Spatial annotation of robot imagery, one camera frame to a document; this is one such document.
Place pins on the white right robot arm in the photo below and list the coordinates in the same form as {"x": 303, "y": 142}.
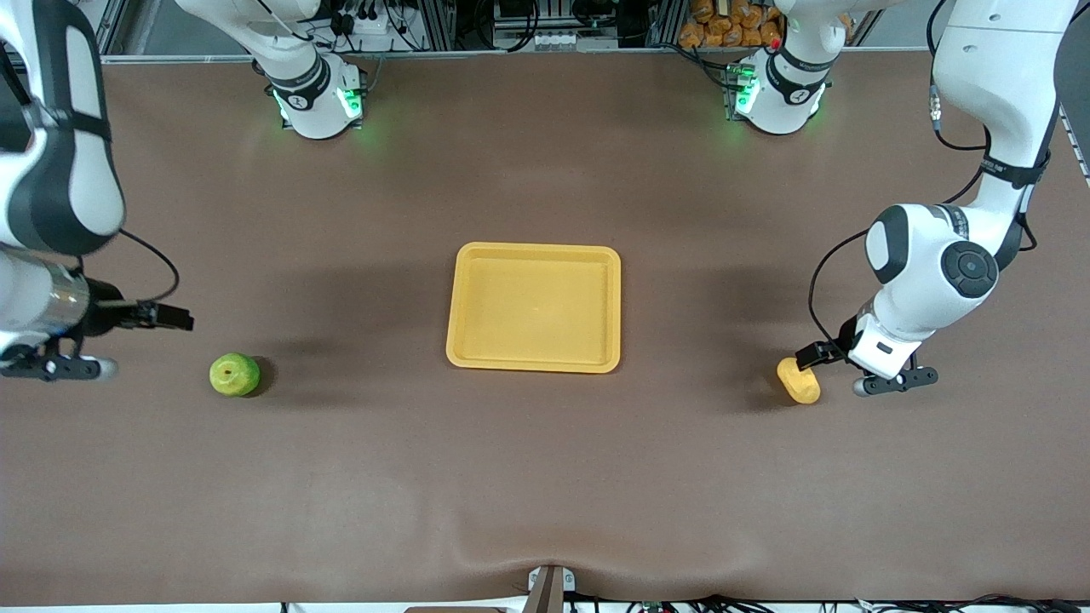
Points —
{"x": 64, "y": 170}

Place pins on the aluminium frame profile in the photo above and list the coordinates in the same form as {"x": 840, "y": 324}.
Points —
{"x": 111, "y": 25}

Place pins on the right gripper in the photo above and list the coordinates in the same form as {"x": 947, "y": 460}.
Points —
{"x": 108, "y": 312}

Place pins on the white power strip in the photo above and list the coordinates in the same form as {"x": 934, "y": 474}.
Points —
{"x": 375, "y": 25}

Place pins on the metal pole bracket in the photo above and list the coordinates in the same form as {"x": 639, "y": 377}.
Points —
{"x": 549, "y": 592}

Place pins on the brown table mat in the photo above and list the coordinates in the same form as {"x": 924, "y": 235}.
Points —
{"x": 545, "y": 477}

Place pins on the yellow potato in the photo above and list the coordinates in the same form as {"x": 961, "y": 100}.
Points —
{"x": 802, "y": 387}

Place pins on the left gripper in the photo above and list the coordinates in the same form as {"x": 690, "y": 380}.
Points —
{"x": 846, "y": 336}

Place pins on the pile of orange packets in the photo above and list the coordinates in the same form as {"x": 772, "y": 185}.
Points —
{"x": 728, "y": 24}

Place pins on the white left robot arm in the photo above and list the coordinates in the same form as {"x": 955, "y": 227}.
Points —
{"x": 988, "y": 51}

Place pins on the white terminal block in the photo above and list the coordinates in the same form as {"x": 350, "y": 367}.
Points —
{"x": 562, "y": 40}

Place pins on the yellow plastic tray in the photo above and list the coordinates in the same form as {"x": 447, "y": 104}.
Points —
{"x": 532, "y": 306}

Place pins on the green apple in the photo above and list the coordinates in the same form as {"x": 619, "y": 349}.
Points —
{"x": 234, "y": 375}

